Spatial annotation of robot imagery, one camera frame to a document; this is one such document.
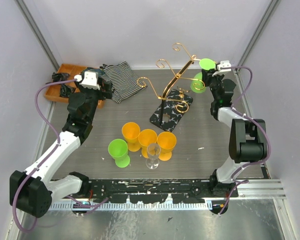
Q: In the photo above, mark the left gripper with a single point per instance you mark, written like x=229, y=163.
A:
x=108, y=94

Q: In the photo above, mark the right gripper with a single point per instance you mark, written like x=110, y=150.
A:
x=207, y=76

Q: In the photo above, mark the green plastic goblet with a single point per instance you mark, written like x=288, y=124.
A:
x=118, y=150
x=198, y=85

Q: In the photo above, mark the gold wine glass rack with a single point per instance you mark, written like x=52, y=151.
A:
x=174, y=102

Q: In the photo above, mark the orange plastic goblet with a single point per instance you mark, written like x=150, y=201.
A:
x=146, y=137
x=130, y=132
x=166, y=141

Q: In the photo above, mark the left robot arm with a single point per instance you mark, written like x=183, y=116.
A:
x=32, y=190

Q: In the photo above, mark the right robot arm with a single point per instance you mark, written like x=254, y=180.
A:
x=247, y=143

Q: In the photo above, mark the clear wine glass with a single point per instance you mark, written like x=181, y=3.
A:
x=153, y=152

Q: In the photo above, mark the blue patterned cloth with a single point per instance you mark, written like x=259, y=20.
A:
x=99, y=72

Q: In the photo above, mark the striped black white cloth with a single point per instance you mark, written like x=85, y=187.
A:
x=123, y=79

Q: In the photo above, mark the dark crumpled cloth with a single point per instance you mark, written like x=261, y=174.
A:
x=66, y=91

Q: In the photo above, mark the black crumpled cloth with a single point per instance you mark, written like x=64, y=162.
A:
x=58, y=77

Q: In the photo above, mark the green plastic goblet front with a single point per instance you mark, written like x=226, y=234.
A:
x=118, y=150

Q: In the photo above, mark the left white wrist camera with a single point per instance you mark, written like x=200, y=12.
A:
x=89, y=80

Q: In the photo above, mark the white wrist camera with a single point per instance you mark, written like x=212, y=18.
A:
x=89, y=80
x=222, y=68

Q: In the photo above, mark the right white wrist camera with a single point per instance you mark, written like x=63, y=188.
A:
x=222, y=68

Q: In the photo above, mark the black mounting base plate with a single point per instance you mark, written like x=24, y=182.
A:
x=149, y=191

